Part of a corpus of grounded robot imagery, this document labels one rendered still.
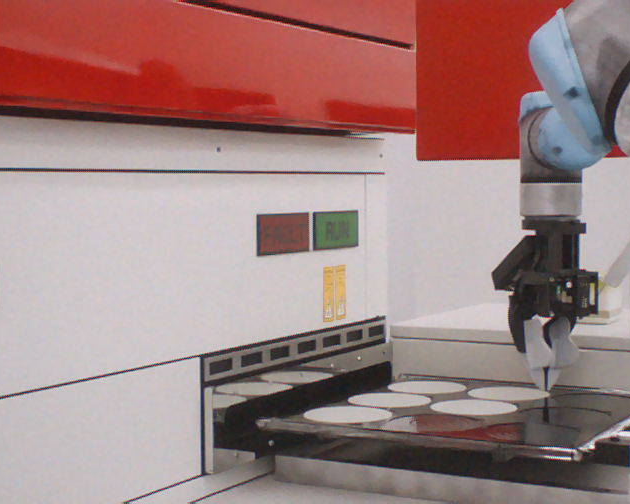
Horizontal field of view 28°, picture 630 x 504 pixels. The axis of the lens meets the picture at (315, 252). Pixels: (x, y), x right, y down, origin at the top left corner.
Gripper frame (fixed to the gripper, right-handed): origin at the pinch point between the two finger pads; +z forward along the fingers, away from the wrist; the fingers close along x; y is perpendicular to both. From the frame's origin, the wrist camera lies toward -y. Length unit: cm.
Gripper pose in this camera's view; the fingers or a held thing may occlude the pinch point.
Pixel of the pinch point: (541, 379)
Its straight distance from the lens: 161.4
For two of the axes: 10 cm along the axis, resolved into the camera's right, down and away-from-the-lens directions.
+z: 0.1, 10.0, 0.5
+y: 3.5, 0.5, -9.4
